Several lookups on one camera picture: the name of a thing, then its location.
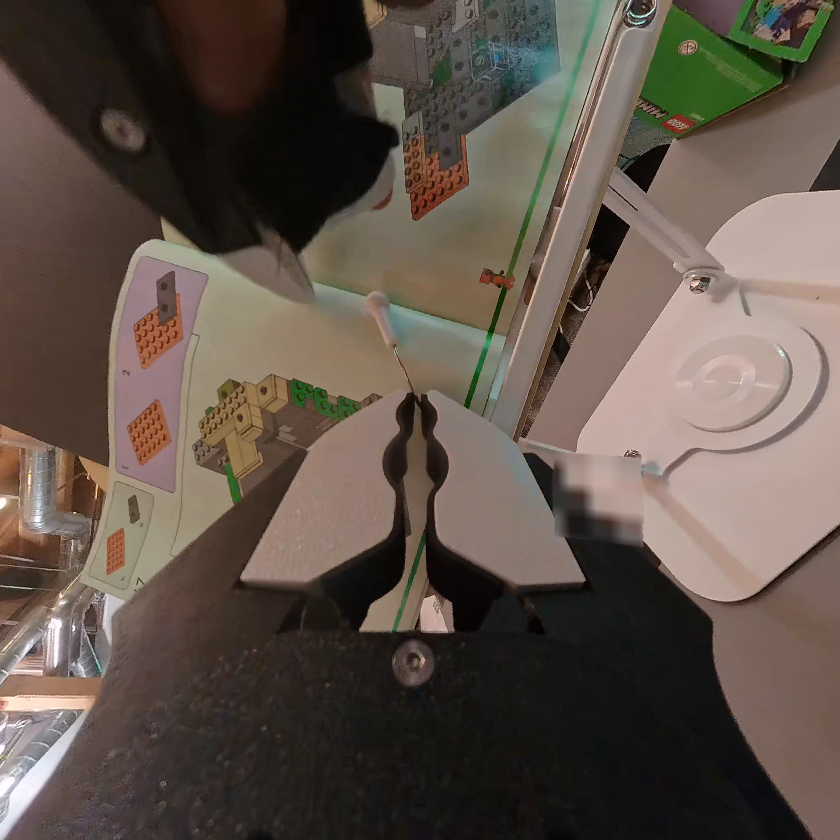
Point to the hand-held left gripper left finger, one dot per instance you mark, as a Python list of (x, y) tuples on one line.
[(328, 512)]

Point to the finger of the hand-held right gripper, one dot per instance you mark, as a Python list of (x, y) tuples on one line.
[(275, 269), (384, 187)]

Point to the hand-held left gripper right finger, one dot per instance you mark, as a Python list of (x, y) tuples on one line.
[(499, 518)]

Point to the brick building instruction booklet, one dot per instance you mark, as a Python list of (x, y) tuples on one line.
[(426, 262)]

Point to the white book stand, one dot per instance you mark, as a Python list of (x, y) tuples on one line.
[(754, 492)]

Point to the grey desk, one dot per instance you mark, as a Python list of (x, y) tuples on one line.
[(774, 689)]

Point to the dark flat panel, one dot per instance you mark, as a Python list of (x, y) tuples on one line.
[(59, 262)]

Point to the silver ceiling pipe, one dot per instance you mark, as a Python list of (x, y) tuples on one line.
[(39, 630)]

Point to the green toy brick box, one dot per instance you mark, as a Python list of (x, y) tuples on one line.
[(709, 72)]

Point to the silver ventilation duct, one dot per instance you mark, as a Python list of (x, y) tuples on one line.
[(46, 492)]

